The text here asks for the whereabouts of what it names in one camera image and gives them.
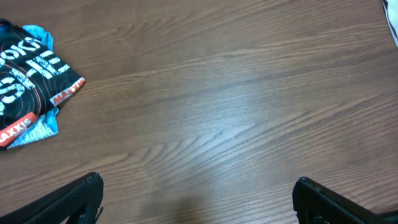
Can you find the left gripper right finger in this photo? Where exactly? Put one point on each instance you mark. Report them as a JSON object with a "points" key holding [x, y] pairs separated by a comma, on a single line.
{"points": [[315, 203]]}

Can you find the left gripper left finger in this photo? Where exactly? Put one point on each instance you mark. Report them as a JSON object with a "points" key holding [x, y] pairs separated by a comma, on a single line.
{"points": [[77, 202]]}

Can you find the black orange patterned t-shirt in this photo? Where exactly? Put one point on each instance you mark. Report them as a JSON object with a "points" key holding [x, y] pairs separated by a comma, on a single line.
{"points": [[34, 80]]}

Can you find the folded light blue t-shirt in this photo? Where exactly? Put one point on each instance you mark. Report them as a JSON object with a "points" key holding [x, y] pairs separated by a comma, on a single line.
{"points": [[46, 126]]}

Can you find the beige pink garment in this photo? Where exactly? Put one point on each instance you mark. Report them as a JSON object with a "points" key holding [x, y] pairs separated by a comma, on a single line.
{"points": [[390, 8]]}

